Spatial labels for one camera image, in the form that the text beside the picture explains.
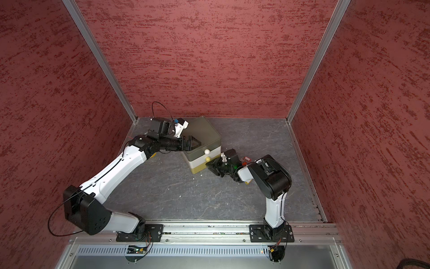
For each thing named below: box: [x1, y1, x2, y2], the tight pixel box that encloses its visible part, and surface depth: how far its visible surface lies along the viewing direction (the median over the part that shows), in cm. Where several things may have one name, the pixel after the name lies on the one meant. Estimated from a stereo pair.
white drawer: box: [189, 145, 222, 169], surface depth 85 cm
